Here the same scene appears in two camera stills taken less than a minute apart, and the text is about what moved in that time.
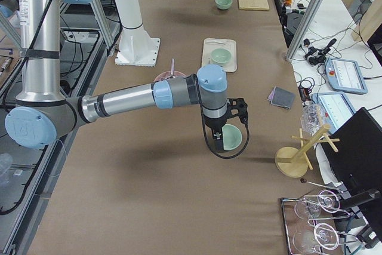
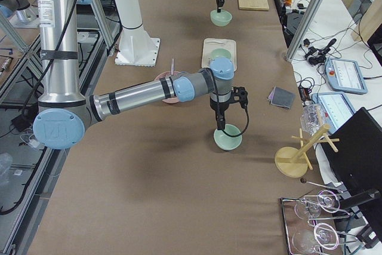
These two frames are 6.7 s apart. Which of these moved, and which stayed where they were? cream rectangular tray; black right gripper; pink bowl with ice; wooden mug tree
Moved: black right gripper
Stayed: cream rectangular tray; pink bowl with ice; wooden mug tree
